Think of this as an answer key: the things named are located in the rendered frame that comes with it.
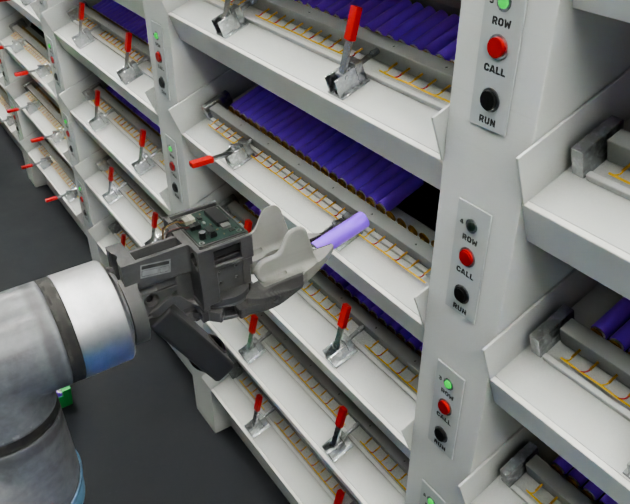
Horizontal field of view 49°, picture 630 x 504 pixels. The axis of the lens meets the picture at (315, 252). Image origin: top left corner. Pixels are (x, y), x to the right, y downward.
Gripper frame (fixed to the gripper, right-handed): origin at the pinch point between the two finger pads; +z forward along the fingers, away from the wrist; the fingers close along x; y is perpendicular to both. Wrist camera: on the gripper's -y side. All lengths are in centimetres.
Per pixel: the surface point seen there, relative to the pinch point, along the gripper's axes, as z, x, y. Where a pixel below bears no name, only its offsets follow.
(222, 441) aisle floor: 8, 51, -83
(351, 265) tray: 9.7, 6.9, -9.6
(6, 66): 7, 194, -38
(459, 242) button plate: 9.5, -10.2, 3.0
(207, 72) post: 15, 54, 0
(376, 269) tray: 11.2, 3.9, -9.1
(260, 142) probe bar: 13.7, 35.4, -5.5
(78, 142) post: 8, 124, -38
